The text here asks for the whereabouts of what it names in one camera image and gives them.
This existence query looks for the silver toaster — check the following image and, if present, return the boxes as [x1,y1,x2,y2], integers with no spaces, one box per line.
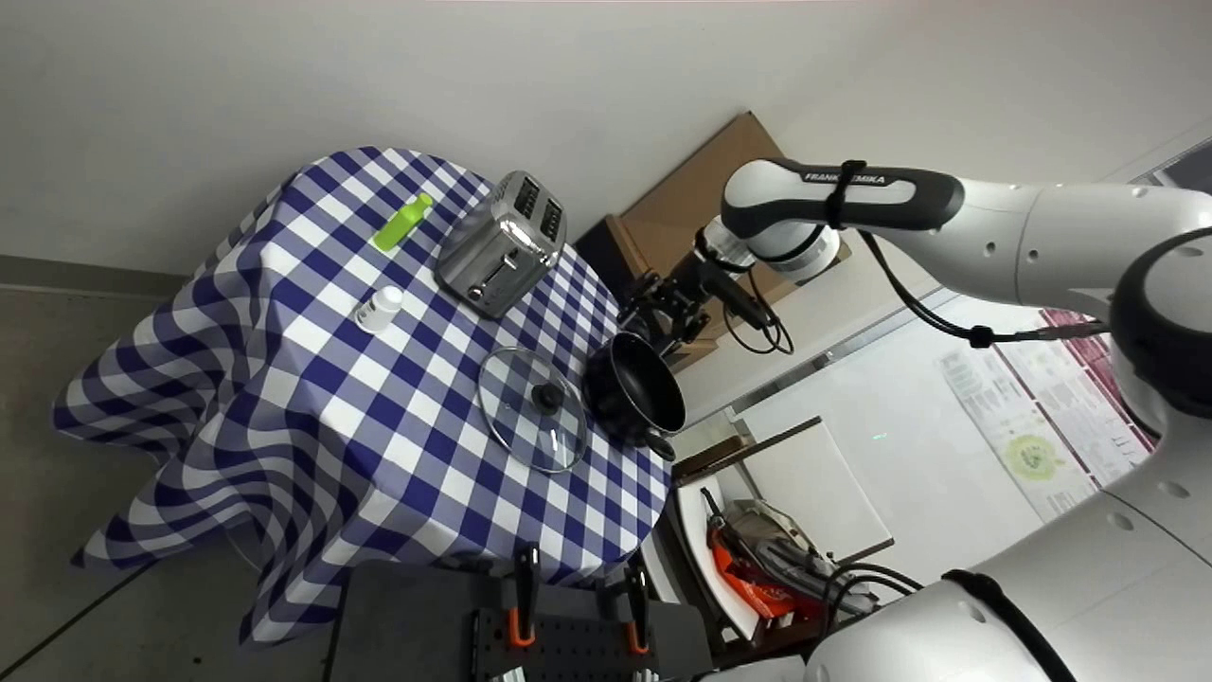
[435,170,569,320]

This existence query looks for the small white bottle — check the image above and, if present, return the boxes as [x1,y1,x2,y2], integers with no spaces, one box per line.
[354,285,405,333]

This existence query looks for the blue white checked tablecloth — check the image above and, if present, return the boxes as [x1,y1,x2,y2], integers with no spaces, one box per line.
[52,146,675,648]

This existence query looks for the glass pot lid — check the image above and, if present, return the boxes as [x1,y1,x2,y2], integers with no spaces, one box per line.
[476,347,590,475]

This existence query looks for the wall poster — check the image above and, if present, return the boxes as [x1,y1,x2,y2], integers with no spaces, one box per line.
[939,307,1162,524]

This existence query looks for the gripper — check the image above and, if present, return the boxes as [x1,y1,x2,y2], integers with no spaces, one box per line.
[618,252,751,367]

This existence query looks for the green plastic bottle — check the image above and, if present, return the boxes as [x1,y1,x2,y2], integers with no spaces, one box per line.
[371,192,436,253]

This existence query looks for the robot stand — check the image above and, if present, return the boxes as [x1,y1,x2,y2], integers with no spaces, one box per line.
[323,559,717,682]

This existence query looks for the orange power tool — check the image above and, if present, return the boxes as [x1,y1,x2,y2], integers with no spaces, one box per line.
[701,487,882,622]

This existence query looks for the black cable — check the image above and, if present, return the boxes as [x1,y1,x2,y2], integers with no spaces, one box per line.
[816,563,925,634]

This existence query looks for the white board with brown frame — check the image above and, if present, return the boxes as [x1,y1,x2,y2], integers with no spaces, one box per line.
[671,416,897,567]

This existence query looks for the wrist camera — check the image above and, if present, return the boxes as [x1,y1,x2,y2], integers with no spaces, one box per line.
[715,271,775,332]

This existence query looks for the orange black clamp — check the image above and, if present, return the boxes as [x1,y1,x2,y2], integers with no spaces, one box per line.
[623,563,654,656]
[507,544,542,651]

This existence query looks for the cardboard box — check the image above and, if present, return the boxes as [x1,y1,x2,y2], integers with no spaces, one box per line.
[574,111,853,372]

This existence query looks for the black pot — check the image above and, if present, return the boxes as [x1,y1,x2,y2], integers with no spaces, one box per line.
[581,331,687,463]

